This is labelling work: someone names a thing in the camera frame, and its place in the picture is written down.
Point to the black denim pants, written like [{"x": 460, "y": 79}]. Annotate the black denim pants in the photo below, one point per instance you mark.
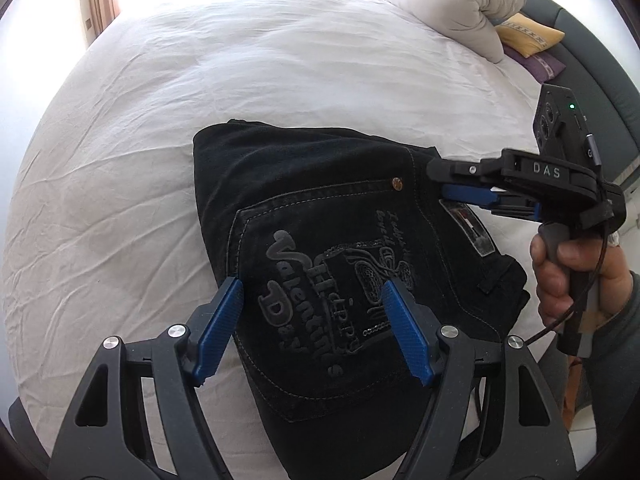
[{"x": 313, "y": 222}]

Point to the purple pillow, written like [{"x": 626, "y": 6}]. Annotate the purple pillow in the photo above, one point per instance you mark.
[{"x": 543, "y": 66}]

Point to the yellow pillow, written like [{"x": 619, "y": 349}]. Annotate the yellow pillow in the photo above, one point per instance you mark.
[{"x": 526, "y": 36}]

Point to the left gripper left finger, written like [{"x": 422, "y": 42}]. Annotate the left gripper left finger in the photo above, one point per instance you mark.
[{"x": 104, "y": 433}]

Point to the dark grey headboard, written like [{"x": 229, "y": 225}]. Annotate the dark grey headboard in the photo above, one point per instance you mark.
[{"x": 604, "y": 90}]

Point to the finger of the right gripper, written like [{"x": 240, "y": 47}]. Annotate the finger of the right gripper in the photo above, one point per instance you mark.
[
  {"x": 472, "y": 173},
  {"x": 499, "y": 203}
]

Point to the white bed sheet mattress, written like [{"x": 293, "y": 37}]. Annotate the white bed sheet mattress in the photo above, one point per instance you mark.
[{"x": 103, "y": 237}]

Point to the right forearm grey sleeve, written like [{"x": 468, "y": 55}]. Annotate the right forearm grey sleeve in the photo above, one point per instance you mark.
[{"x": 613, "y": 368}]

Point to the person's right hand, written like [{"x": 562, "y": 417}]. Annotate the person's right hand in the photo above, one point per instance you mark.
[{"x": 553, "y": 284}]

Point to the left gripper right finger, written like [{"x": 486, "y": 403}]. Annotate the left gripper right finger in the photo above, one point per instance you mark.
[{"x": 491, "y": 415}]

